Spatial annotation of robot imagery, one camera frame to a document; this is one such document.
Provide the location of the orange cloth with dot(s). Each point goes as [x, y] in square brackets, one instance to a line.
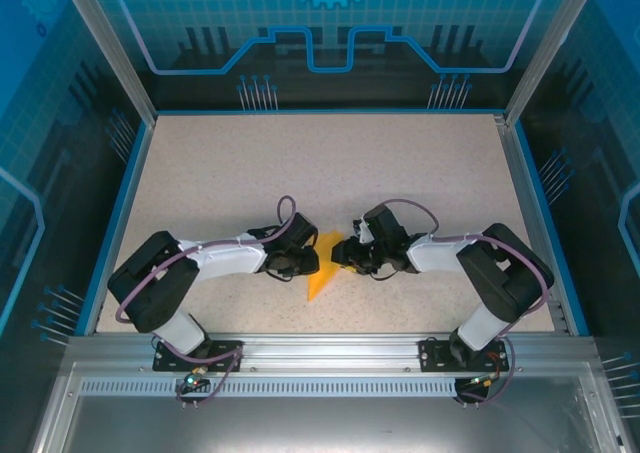
[320, 280]

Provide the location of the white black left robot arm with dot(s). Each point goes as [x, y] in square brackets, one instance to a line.
[150, 283]

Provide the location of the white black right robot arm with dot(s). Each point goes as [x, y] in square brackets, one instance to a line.
[505, 273]

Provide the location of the sheet metal tray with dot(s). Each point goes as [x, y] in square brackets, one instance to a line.
[325, 425]

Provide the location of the blue table edge strip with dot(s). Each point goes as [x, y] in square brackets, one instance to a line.
[117, 223]
[550, 223]

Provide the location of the printed blue side panel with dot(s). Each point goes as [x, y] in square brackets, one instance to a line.
[600, 198]
[40, 173]

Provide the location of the printed blue back panel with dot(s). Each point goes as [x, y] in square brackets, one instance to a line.
[325, 23]

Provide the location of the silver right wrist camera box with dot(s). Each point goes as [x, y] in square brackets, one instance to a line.
[364, 230]

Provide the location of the aluminium mounting rail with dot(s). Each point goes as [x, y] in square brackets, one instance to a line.
[325, 350]

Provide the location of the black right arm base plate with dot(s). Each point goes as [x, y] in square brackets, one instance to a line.
[435, 355]

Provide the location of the aluminium side rail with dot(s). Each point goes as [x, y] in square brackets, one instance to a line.
[525, 213]

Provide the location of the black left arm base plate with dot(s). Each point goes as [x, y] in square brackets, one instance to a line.
[167, 358]

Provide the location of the aluminium frame post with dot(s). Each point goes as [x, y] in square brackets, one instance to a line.
[547, 48]
[110, 48]

